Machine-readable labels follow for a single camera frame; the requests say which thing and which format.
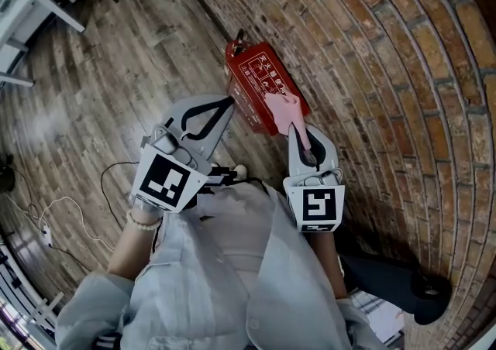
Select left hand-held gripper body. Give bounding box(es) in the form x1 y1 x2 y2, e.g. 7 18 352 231
129 125 213 214

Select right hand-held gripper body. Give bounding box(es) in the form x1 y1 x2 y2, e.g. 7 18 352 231
281 168 346 234

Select pink cloth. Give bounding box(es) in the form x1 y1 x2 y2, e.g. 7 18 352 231
263 91 315 166

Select red fire extinguisher box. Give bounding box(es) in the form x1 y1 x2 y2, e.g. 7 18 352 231
226 41 311 136

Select person's left forearm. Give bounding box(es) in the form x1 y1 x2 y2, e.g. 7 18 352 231
106 208 164 282

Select person's right forearm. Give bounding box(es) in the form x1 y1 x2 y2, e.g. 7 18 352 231
309 230 348 299

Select black waist device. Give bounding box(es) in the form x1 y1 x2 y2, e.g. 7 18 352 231
193 162 238 198

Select white inner top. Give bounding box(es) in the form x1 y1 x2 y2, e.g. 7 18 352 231
197 181 280 295

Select light grey shirt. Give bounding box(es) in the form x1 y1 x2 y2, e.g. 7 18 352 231
53 181 388 350

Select white gridded box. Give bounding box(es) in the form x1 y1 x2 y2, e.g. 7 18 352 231
348 290 406 344

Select black adapter block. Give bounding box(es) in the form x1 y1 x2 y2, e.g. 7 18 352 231
0 154 16 194

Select white table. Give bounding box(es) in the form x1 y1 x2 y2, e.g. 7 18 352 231
0 0 86 88

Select white bead bracelet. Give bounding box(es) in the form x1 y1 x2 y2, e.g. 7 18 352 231
126 208 163 232

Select thin black floor cable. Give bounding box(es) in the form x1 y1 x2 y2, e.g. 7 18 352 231
100 161 140 232

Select white cable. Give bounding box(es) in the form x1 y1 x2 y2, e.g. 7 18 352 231
7 195 116 243

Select black striped strap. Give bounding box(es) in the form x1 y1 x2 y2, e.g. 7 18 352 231
92 332 123 350

